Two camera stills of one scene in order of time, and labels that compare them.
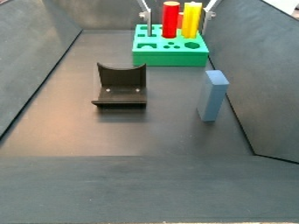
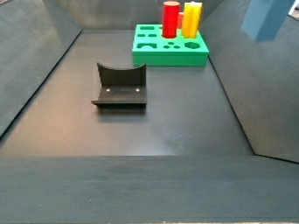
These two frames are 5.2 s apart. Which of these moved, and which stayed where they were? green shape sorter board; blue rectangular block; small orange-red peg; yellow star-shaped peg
Moved: blue rectangular block
Stayed: yellow star-shaped peg; green shape sorter board; small orange-red peg
